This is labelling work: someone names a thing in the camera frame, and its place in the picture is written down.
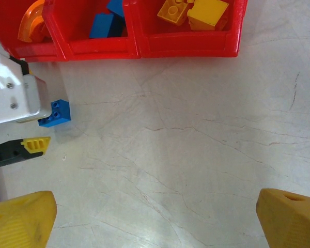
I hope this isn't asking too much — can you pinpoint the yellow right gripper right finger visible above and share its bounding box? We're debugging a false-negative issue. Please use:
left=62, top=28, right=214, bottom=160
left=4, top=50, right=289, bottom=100
left=255, top=188, right=310, bottom=248

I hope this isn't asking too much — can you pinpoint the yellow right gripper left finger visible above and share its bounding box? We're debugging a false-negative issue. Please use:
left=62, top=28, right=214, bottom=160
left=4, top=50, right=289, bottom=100
left=0, top=190, right=58, bottom=248

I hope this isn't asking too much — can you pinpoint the orange lego arch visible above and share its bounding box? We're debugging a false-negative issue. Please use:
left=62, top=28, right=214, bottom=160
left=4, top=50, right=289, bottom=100
left=17, top=0, right=53, bottom=43

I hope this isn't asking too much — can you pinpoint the blue lego brick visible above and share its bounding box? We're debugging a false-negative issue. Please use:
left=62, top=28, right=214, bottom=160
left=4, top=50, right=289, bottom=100
left=89, top=13, right=115, bottom=40
left=38, top=99, right=71, bottom=129
left=107, top=0, right=125, bottom=19

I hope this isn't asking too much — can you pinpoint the yellow lego brick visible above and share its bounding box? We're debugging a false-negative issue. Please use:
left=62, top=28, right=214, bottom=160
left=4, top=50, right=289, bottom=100
left=187, top=0, right=230, bottom=32
left=157, top=0, right=192, bottom=26

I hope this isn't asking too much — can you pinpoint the red plastic bin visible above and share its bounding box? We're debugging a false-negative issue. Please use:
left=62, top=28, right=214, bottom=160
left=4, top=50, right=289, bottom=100
left=123, top=0, right=249, bottom=59
left=0, top=0, right=68, bottom=63
left=42, top=0, right=142, bottom=62

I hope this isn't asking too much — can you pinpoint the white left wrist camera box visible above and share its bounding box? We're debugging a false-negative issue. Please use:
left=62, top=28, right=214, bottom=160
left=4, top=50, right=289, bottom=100
left=0, top=47, right=53, bottom=126

